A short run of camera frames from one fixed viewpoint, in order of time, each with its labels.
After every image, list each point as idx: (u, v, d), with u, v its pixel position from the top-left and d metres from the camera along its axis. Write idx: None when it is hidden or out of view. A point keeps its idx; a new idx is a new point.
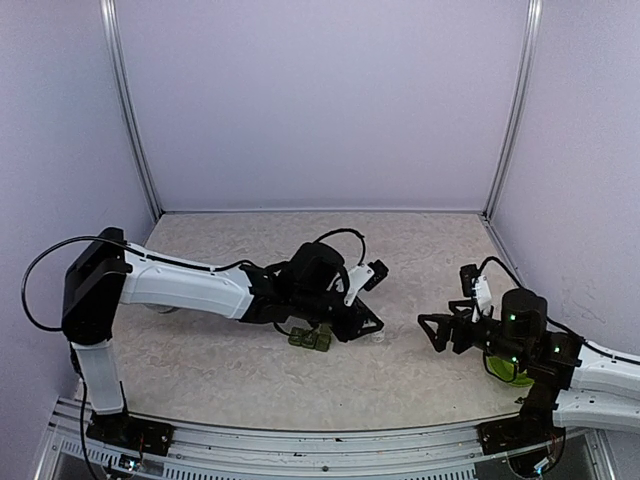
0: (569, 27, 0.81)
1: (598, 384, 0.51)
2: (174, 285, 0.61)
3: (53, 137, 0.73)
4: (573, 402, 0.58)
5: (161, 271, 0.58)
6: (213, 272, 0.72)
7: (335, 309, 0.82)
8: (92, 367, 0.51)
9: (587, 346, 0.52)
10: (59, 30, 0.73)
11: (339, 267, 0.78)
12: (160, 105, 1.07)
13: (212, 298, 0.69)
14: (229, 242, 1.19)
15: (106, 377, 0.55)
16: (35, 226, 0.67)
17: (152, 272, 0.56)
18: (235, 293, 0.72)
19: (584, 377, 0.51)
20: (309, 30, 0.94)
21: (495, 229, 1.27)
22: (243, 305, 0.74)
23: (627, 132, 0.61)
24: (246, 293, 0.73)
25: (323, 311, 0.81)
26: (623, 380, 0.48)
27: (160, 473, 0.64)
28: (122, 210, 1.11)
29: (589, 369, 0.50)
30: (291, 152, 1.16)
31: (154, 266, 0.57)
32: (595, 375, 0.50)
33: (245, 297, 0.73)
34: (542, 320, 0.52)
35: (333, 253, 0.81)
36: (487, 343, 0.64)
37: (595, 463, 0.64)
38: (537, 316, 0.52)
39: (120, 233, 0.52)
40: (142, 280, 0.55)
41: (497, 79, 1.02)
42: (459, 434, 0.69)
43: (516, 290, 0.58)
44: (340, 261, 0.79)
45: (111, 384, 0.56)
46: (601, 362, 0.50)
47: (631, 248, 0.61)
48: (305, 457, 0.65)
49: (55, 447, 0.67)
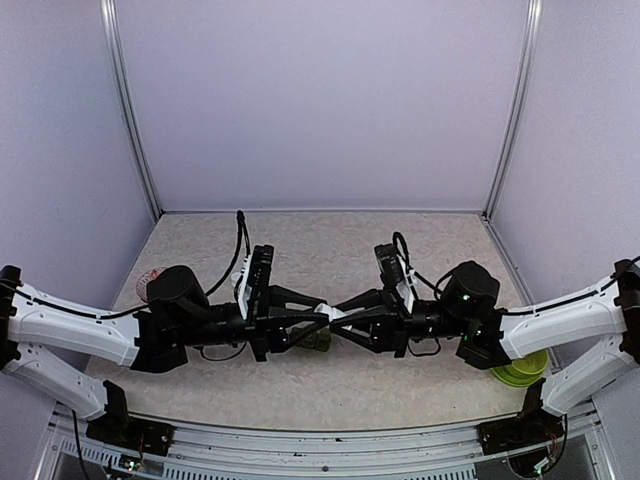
0: (569, 28, 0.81)
1: (539, 343, 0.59)
2: (55, 332, 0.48)
3: (53, 137, 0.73)
4: (555, 388, 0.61)
5: (46, 314, 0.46)
6: (100, 317, 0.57)
7: (233, 327, 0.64)
8: (45, 381, 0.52)
9: (508, 314, 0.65)
10: (59, 31, 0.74)
11: (183, 295, 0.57)
12: (160, 104, 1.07)
13: (101, 349, 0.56)
14: (229, 242, 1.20)
15: (62, 388, 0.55)
16: (34, 224, 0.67)
17: (33, 318, 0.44)
18: (123, 345, 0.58)
19: (517, 343, 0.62)
20: (309, 30, 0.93)
21: (495, 229, 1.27)
22: (130, 356, 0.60)
23: (627, 132, 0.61)
24: (133, 343, 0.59)
25: (222, 336, 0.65)
26: (542, 331, 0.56)
27: (160, 473, 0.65)
28: (122, 210, 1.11)
29: (511, 333, 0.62)
30: (291, 151, 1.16)
31: (37, 309, 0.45)
32: (520, 336, 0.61)
33: (130, 347, 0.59)
34: (487, 302, 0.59)
35: (180, 275, 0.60)
36: (430, 329, 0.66)
37: (595, 463, 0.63)
38: (488, 299, 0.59)
39: (19, 272, 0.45)
40: (22, 327, 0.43)
41: (498, 79, 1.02)
42: (460, 434, 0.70)
43: (470, 271, 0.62)
44: (186, 285, 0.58)
45: (71, 392, 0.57)
46: (521, 324, 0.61)
47: (631, 246, 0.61)
48: (305, 457, 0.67)
49: (55, 447, 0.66)
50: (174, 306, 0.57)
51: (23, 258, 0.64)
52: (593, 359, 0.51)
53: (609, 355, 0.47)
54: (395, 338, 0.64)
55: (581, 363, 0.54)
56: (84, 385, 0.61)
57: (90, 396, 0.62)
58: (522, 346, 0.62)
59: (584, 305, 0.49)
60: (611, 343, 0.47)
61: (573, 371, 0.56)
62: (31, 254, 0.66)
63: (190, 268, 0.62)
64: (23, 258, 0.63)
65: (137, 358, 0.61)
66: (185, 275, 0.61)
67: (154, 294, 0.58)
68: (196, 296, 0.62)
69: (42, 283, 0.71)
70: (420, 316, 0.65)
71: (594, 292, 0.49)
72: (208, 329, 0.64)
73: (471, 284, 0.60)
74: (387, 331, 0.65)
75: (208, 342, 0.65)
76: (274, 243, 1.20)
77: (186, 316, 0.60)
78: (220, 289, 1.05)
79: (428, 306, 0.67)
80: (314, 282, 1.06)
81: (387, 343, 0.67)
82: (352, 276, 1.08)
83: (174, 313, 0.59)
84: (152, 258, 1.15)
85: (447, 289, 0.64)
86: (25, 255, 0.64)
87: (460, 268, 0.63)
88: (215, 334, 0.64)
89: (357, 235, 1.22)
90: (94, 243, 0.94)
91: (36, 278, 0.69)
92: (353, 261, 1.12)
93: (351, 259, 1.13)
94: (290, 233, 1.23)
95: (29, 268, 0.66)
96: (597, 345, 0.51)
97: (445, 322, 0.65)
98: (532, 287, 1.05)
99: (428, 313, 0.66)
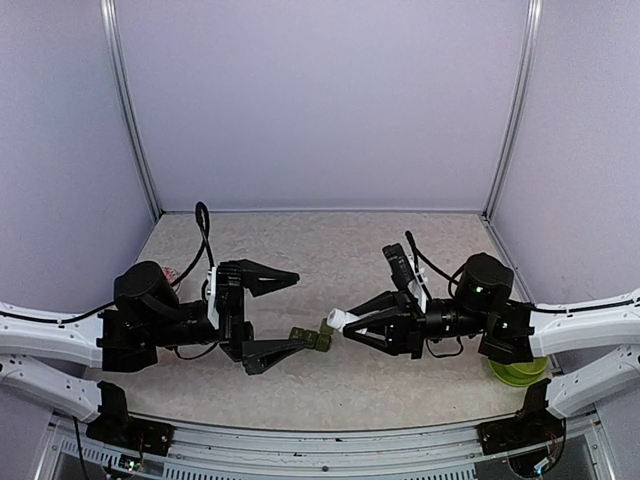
0: (569, 28, 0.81)
1: (564, 346, 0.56)
2: (26, 342, 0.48)
3: (53, 137, 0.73)
4: (562, 390, 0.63)
5: (12, 326, 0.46)
6: (62, 322, 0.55)
7: (203, 326, 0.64)
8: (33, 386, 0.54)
9: (537, 311, 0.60)
10: (59, 31, 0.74)
11: (148, 293, 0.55)
12: (160, 104, 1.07)
13: (69, 353, 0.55)
14: (229, 242, 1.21)
15: (50, 392, 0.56)
16: (35, 225, 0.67)
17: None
18: (86, 349, 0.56)
19: (543, 343, 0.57)
20: (309, 30, 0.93)
21: (495, 229, 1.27)
22: (97, 358, 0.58)
23: (627, 132, 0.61)
24: (96, 347, 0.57)
25: (194, 336, 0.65)
26: (573, 332, 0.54)
27: (160, 473, 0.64)
28: (122, 210, 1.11)
29: (541, 331, 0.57)
30: (291, 151, 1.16)
31: (1, 322, 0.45)
32: (551, 334, 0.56)
33: (95, 350, 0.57)
34: (504, 291, 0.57)
35: (146, 271, 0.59)
36: (447, 326, 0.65)
37: (595, 463, 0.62)
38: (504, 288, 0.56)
39: None
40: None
41: (497, 79, 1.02)
42: (460, 434, 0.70)
43: (485, 262, 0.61)
44: (151, 282, 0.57)
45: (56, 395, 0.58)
46: (552, 322, 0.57)
47: (631, 245, 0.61)
48: (305, 457, 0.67)
49: (55, 447, 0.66)
50: (139, 303, 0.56)
51: (23, 258, 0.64)
52: (606, 367, 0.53)
53: (626, 365, 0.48)
54: (410, 339, 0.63)
55: (594, 370, 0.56)
56: (74, 388, 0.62)
57: (81, 398, 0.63)
58: (551, 346, 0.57)
59: (617, 312, 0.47)
60: (630, 353, 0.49)
61: (584, 376, 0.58)
62: (30, 255, 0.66)
63: (157, 264, 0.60)
64: (23, 258, 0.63)
65: (103, 360, 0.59)
66: (153, 271, 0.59)
67: (119, 290, 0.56)
68: (163, 293, 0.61)
69: (42, 283, 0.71)
70: (434, 316, 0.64)
71: (628, 302, 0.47)
72: (179, 328, 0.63)
73: (484, 275, 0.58)
74: (401, 331, 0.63)
75: (180, 341, 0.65)
76: (274, 243, 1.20)
77: (153, 314, 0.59)
78: None
79: (443, 304, 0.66)
80: (314, 282, 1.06)
81: (402, 345, 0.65)
82: (352, 276, 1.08)
83: (140, 310, 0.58)
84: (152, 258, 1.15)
85: (461, 284, 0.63)
86: (24, 255, 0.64)
87: (470, 261, 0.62)
88: (186, 333, 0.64)
89: (357, 235, 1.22)
90: (94, 243, 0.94)
91: (36, 279, 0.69)
92: (353, 261, 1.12)
93: (351, 259, 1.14)
94: (290, 233, 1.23)
95: (30, 269, 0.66)
96: (611, 354, 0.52)
97: (461, 318, 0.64)
98: (532, 287, 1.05)
99: (444, 312, 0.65)
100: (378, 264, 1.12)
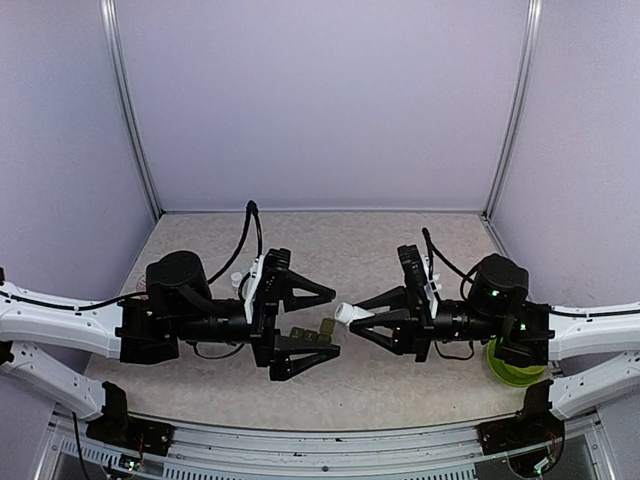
0: (570, 28, 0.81)
1: (577, 351, 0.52)
2: (40, 328, 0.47)
3: (53, 138, 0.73)
4: (565, 392, 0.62)
5: (26, 311, 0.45)
6: (79, 309, 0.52)
7: (234, 327, 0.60)
8: (43, 379, 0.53)
9: (553, 313, 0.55)
10: (58, 30, 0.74)
11: (186, 284, 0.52)
12: (159, 103, 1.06)
13: (86, 342, 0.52)
14: (229, 242, 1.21)
15: (59, 389, 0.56)
16: (36, 225, 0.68)
17: (11, 316, 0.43)
18: (103, 337, 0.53)
19: (563, 347, 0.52)
20: (309, 30, 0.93)
21: (495, 229, 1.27)
22: (115, 348, 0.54)
23: (628, 133, 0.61)
24: (114, 336, 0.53)
25: (225, 336, 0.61)
26: (587, 338, 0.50)
27: (160, 473, 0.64)
28: (122, 210, 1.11)
29: (563, 337, 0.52)
30: (291, 151, 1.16)
31: (14, 306, 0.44)
32: (570, 340, 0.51)
33: (113, 340, 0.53)
34: (523, 294, 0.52)
35: (185, 262, 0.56)
36: (458, 331, 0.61)
37: (595, 463, 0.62)
38: (521, 291, 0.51)
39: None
40: None
41: (498, 79, 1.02)
42: (460, 435, 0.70)
43: (496, 263, 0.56)
44: (190, 274, 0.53)
45: (61, 391, 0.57)
46: (572, 327, 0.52)
47: (631, 245, 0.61)
48: (305, 457, 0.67)
49: (55, 447, 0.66)
50: (174, 294, 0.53)
51: (23, 258, 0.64)
52: (611, 372, 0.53)
53: (634, 370, 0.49)
54: (415, 344, 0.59)
55: (598, 372, 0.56)
56: (81, 387, 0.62)
57: (87, 397, 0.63)
58: (567, 351, 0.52)
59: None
60: (636, 358, 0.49)
61: (589, 379, 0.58)
62: (30, 255, 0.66)
63: (195, 256, 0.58)
64: (22, 258, 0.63)
65: (123, 351, 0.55)
66: (191, 263, 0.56)
67: (154, 277, 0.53)
68: (199, 286, 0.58)
69: (42, 283, 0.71)
70: (444, 321, 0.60)
71: None
72: (207, 326, 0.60)
73: (497, 278, 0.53)
74: (407, 334, 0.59)
75: (204, 336, 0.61)
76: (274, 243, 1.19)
77: (185, 307, 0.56)
78: (221, 288, 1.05)
79: (457, 307, 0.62)
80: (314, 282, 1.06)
81: (408, 347, 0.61)
82: (352, 276, 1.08)
83: (173, 301, 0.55)
84: (152, 257, 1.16)
85: (473, 285, 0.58)
86: (24, 255, 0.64)
87: (482, 262, 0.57)
88: (217, 332, 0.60)
89: (357, 236, 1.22)
90: (94, 243, 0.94)
91: (37, 279, 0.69)
92: (354, 261, 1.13)
93: (351, 259, 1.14)
94: (290, 233, 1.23)
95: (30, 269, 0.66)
96: (616, 357, 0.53)
97: (474, 323, 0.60)
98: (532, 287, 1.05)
99: (455, 314, 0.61)
100: (378, 264, 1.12)
